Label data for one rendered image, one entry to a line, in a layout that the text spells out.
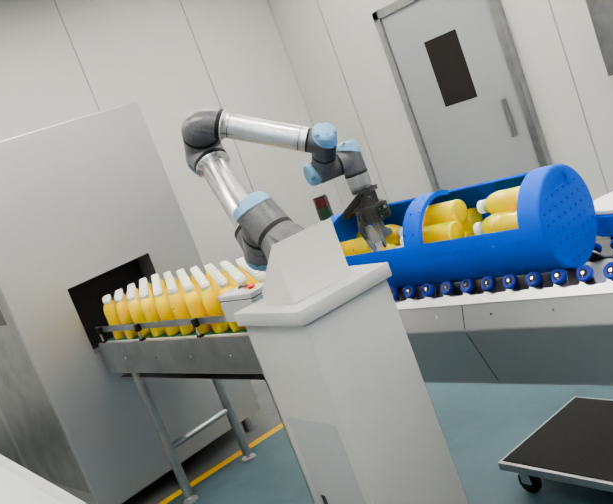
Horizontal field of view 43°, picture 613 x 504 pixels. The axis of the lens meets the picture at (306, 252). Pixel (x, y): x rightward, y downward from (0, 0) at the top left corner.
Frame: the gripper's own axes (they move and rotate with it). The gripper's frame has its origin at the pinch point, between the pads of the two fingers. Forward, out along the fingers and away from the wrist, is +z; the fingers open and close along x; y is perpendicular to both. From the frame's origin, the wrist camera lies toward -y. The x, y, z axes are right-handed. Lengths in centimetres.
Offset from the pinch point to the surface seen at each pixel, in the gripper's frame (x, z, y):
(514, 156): 346, 36, -171
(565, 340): -7, 33, 61
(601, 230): 26, 14, 61
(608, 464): 32, 96, 35
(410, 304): -5.6, 18.9, 10.2
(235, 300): -28, 3, -47
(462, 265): -7.2, 8.0, 36.3
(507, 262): -7, 9, 51
